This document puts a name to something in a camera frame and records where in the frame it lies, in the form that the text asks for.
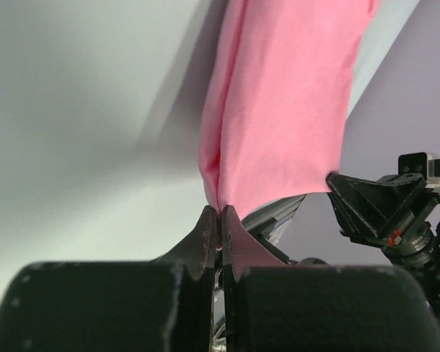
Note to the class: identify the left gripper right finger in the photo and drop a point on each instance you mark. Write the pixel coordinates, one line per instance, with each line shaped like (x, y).
(273, 306)

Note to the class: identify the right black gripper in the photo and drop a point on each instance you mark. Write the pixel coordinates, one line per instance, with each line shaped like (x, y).
(374, 209)

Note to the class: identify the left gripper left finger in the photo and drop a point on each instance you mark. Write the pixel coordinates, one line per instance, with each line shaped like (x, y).
(165, 304)

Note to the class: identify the pink t shirt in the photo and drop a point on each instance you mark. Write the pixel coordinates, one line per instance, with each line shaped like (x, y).
(275, 111)

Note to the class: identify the aluminium frame rail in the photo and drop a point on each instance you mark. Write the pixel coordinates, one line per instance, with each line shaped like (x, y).
(272, 219)

